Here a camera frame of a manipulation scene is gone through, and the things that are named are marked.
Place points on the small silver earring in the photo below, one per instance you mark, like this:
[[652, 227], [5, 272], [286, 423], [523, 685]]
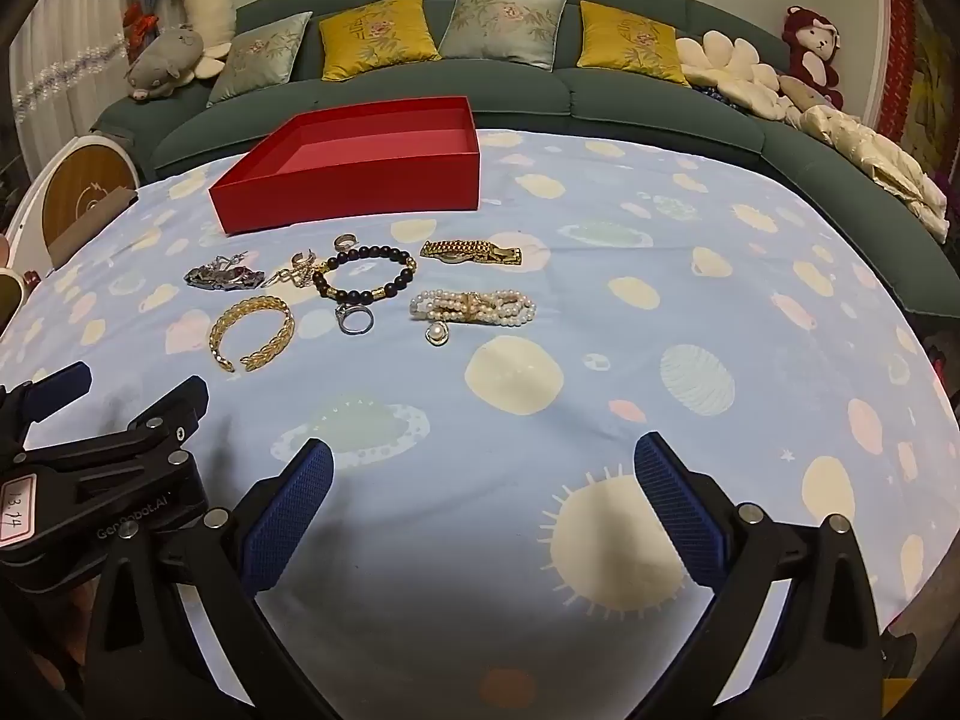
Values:
[[285, 277]]

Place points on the red curtain tie bow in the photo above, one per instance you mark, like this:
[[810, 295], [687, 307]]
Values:
[[142, 22]]

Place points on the red cardboard box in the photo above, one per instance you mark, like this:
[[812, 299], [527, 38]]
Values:
[[337, 195]]

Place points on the pearl pendant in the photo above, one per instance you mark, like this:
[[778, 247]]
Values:
[[437, 334]]

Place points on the cream flower-shaped cushion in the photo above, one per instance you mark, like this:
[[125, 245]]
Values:
[[731, 67]]

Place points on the red monkey plush toy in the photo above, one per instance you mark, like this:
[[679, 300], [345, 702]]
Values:
[[814, 45]]

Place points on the silver hoop earring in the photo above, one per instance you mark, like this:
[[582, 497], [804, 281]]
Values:
[[301, 259]]

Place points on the grey pedal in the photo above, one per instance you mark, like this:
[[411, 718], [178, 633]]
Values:
[[97, 214]]

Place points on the white curtain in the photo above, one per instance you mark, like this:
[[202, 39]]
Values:
[[60, 90]]

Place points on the long white plush toy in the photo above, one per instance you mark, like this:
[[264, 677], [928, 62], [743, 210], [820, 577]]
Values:
[[202, 0]]

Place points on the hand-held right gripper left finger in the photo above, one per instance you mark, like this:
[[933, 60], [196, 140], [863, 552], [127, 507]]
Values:
[[289, 517]]

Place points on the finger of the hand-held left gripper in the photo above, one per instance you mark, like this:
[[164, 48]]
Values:
[[180, 405], [52, 386]]

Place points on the cream quilted blanket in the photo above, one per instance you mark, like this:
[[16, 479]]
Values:
[[870, 157]]

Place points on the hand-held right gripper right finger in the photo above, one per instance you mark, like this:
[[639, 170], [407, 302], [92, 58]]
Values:
[[679, 510]]

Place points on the dark blue patterned cloth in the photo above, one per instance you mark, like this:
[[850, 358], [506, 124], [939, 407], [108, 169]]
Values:
[[716, 96]]

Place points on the white exercise machine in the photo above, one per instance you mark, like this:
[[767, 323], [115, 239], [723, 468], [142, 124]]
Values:
[[79, 172]]

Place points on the red wall hanging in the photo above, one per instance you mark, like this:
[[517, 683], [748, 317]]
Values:
[[915, 75]]

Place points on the gold wrist watch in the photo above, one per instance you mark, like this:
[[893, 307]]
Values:
[[469, 251]]

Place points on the grey-green embroidered cushion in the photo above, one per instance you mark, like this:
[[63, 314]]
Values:
[[502, 22], [259, 60]]

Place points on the green sofa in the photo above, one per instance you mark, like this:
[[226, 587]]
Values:
[[637, 97]]

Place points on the grey pig plush toy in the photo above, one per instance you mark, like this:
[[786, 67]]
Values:
[[161, 60]]

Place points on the yellow embroidered cushion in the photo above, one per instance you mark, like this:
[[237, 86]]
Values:
[[630, 41], [375, 37]]

